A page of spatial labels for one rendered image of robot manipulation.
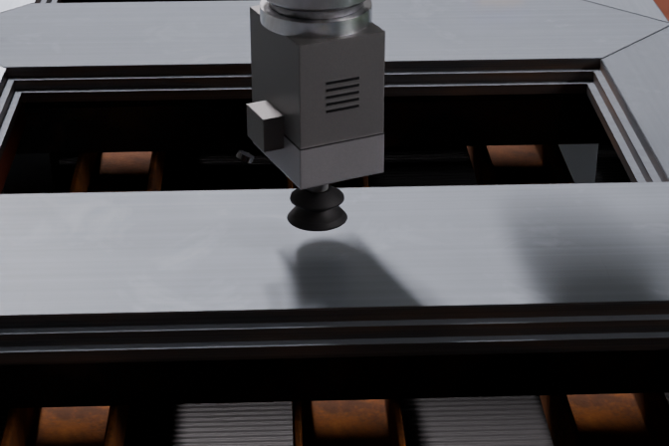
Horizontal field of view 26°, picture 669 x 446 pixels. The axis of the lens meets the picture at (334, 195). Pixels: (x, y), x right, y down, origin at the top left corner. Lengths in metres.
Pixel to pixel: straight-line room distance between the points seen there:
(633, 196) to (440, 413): 0.35
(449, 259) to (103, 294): 0.24
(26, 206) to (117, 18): 0.42
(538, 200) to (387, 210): 0.12
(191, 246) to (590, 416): 0.35
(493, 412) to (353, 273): 0.41
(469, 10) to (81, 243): 0.60
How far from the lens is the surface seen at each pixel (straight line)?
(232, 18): 1.49
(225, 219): 1.09
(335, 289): 0.99
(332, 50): 0.94
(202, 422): 1.37
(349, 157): 0.98
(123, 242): 1.06
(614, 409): 1.18
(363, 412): 1.16
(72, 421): 1.16
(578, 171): 1.81
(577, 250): 1.06
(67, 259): 1.05
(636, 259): 1.05
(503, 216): 1.09
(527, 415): 1.39
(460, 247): 1.05
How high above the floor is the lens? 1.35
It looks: 27 degrees down
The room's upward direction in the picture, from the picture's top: straight up
